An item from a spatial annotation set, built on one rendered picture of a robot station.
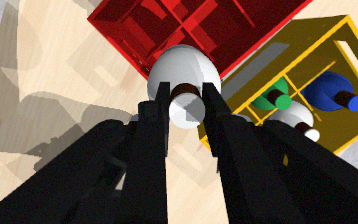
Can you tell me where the blue bottle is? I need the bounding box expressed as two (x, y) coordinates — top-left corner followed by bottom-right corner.
(299, 70), (358, 111)

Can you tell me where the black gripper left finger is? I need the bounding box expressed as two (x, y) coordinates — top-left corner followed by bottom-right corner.
(0, 82), (170, 224)

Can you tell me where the yellow crate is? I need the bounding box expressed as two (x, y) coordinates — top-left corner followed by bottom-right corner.
(220, 15), (358, 154)

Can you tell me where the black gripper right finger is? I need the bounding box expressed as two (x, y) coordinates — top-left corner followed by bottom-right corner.
(202, 82), (358, 224)

